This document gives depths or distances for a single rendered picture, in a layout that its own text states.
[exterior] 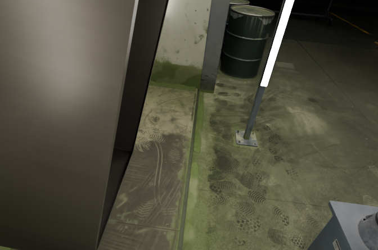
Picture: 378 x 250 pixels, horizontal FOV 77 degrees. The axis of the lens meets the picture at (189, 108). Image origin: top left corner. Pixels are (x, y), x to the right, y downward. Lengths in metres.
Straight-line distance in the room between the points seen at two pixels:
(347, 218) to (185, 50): 2.16
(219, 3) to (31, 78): 2.25
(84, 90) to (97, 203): 0.37
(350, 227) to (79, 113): 1.06
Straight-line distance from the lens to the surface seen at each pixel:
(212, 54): 2.76
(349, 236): 1.18
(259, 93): 2.07
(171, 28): 2.71
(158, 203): 1.73
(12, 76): 0.57
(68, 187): 0.75
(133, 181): 1.85
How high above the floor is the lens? 1.49
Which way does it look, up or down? 34 degrees down
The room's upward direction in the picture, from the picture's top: 6 degrees clockwise
